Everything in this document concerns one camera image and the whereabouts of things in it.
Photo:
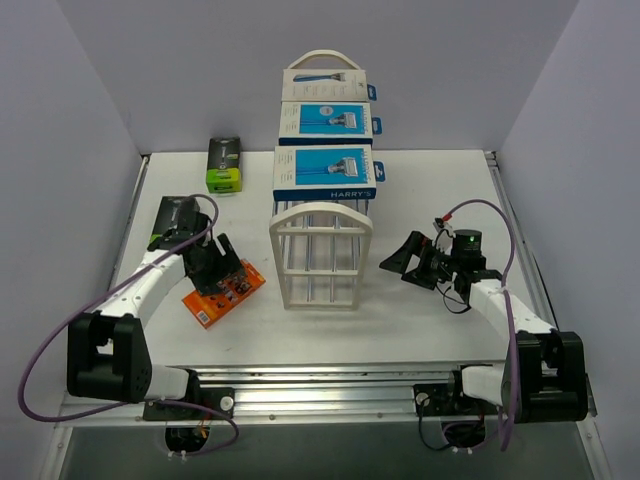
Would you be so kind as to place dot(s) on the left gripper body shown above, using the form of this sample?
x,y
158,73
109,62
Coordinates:
x,y
215,273

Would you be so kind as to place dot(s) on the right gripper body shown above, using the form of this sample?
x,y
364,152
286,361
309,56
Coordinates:
x,y
420,263

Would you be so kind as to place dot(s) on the orange razor box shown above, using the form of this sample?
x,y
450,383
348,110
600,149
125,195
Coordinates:
x,y
235,289

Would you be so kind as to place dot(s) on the blue Harry's razor box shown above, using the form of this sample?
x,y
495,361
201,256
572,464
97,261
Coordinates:
x,y
329,123
325,173

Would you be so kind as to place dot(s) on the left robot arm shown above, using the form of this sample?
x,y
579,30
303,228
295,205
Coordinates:
x,y
107,352

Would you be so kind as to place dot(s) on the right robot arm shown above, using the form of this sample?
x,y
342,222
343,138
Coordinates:
x,y
543,377

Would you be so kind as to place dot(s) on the white and chrome shelf rack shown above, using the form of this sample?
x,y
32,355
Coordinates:
x,y
321,247

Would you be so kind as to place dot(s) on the green black razor box front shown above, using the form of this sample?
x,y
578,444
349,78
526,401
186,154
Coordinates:
x,y
178,219

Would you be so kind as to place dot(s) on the green black razor box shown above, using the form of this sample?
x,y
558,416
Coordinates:
x,y
223,172
178,219

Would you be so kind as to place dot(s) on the green black razor box rear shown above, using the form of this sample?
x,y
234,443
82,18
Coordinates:
x,y
223,172

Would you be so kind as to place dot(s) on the white Harry's razor box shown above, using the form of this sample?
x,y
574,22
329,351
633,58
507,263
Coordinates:
x,y
327,85

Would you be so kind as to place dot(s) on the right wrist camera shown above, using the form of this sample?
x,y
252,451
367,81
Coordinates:
x,y
444,235

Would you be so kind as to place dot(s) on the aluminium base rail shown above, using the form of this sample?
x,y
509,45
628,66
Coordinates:
x,y
269,395

